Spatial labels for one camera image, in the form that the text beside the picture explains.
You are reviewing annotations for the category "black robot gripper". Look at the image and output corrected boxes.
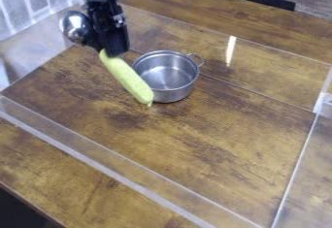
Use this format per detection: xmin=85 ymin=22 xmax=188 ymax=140
xmin=87 ymin=0 xmax=130 ymax=57

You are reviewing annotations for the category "green handled metal spoon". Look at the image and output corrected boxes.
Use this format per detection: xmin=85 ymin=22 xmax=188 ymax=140
xmin=61 ymin=11 xmax=154 ymax=107

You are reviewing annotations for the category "small steel pot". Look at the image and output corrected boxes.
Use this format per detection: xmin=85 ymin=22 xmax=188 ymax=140
xmin=133 ymin=50 xmax=205 ymax=103

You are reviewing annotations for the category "clear acrylic enclosure panel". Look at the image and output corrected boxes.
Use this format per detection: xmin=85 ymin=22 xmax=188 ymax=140
xmin=0 ymin=95 xmax=264 ymax=228

